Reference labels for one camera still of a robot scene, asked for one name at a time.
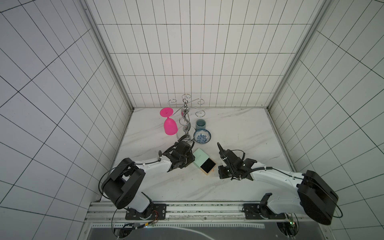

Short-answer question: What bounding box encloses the teal ceramic cup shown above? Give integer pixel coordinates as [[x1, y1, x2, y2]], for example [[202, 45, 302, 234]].
[[196, 119, 207, 130]]

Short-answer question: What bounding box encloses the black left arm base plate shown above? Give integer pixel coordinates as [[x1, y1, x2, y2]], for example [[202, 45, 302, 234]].
[[125, 203, 167, 221]]

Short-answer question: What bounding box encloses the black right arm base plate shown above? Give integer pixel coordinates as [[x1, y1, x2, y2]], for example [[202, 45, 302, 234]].
[[242, 204, 287, 220]]

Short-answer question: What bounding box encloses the blue white porcelain bowl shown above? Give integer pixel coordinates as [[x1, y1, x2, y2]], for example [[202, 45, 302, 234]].
[[194, 129, 212, 144]]

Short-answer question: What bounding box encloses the aluminium mounting rail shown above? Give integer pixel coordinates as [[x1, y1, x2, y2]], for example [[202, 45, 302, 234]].
[[82, 202, 313, 235]]

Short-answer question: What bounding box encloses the mint green jewelry box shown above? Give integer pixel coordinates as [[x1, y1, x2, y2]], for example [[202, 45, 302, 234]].
[[193, 148, 210, 167]]

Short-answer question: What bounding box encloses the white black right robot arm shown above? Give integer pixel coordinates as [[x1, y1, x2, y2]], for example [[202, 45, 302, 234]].
[[218, 145, 339, 226]]

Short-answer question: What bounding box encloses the silver metal glass rack stand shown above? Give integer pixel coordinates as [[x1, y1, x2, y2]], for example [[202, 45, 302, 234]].
[[171, 94, 206, 142]]

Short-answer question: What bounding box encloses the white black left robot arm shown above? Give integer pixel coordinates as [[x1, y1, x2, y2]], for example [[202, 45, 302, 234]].
[[99, 140, 195, 213]]

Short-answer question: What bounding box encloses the pink plastic wine glass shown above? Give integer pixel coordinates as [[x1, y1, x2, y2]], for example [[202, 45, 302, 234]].
[[160, 108, 178, 136]]

